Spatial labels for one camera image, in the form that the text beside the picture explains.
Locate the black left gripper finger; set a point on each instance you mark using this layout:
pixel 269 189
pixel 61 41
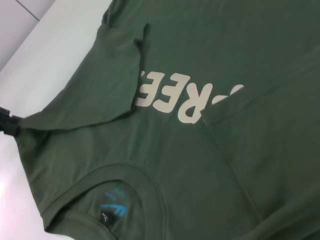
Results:
pixel 10 122

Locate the dark green FREE T-shirt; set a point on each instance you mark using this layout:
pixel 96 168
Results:
pixel 200 175

